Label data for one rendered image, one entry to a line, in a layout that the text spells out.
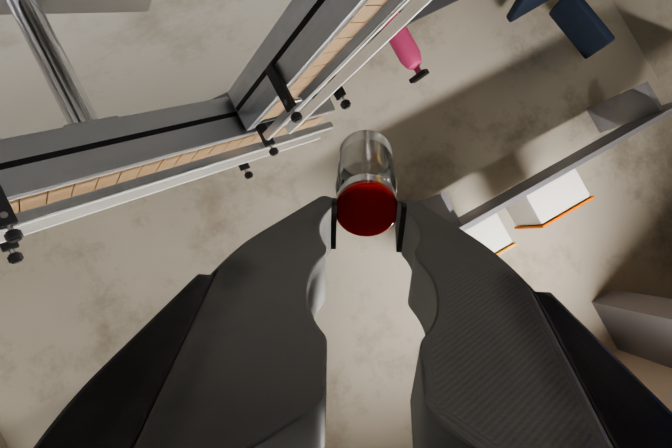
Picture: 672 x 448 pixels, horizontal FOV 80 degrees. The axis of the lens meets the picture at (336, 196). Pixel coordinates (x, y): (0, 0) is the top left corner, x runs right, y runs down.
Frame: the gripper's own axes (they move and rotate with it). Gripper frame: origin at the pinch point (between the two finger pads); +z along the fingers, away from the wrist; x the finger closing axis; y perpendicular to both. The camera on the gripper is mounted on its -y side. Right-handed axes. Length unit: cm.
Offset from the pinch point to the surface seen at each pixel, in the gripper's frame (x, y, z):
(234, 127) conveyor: -26, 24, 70
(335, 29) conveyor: -4, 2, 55
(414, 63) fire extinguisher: 37, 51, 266
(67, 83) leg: -52, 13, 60
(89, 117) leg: -48, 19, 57
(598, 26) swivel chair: 163, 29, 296
